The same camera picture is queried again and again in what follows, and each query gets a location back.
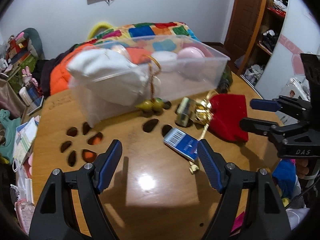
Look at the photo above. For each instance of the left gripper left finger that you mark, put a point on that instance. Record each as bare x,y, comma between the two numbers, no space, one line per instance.
91,180

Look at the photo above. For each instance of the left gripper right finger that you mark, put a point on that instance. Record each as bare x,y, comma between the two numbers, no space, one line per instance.
227,179

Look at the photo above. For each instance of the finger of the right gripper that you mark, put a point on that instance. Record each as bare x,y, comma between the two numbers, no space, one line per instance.
270,104
262,127

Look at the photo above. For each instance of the red velvet pouch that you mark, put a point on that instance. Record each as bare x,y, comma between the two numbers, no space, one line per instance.
228,110

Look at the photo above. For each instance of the blue barcode card box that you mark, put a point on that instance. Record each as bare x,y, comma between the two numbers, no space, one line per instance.
182,143

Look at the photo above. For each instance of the green glass spray bottle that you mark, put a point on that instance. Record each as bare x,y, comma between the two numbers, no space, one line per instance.
225,81

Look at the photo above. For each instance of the green gourd ornament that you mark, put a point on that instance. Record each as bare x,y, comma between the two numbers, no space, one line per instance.
153,104

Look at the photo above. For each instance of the pink round portable fan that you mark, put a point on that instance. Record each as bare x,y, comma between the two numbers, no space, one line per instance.
191,63

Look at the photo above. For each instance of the white drawstring cloth bag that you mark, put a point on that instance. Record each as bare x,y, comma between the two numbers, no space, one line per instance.
109,74

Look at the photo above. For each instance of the white round plastic jar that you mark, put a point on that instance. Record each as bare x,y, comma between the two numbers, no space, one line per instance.
166,59

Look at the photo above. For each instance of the gold ribbon bundle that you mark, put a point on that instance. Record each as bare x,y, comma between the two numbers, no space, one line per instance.
197,111

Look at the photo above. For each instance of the beige round plastic jar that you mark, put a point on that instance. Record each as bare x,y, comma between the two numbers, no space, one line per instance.
120,52

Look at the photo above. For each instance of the person right hand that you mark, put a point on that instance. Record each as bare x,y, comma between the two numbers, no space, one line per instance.
302,168

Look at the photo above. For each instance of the stack of paper booklets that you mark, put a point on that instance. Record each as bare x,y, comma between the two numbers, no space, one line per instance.
24,138

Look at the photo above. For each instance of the green dinosaur plush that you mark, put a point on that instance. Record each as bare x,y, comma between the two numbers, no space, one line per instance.
10,131

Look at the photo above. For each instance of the orange puffer jacket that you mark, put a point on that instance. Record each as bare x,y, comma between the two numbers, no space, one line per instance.
59,76

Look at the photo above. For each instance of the brown wooden door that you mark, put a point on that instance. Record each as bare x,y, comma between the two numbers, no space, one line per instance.
242,32

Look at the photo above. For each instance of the white cylindrical bottle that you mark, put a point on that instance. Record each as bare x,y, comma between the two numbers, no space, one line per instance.
25,96

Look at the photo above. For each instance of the clear plastic storage bin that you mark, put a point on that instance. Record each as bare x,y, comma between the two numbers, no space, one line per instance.
168,85

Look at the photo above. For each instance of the pink rabbit toy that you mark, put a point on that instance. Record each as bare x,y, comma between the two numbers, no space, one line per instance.
27,77

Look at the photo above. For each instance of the dark purple garment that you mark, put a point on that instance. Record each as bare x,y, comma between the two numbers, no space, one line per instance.
42,72

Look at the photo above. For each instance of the green storage box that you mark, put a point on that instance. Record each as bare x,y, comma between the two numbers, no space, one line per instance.
15,76

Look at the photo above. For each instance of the yellow curved headboard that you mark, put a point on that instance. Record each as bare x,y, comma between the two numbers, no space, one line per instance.
99,26

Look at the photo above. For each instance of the colourful patchwork blanket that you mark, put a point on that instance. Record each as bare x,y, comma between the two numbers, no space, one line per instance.
141,30

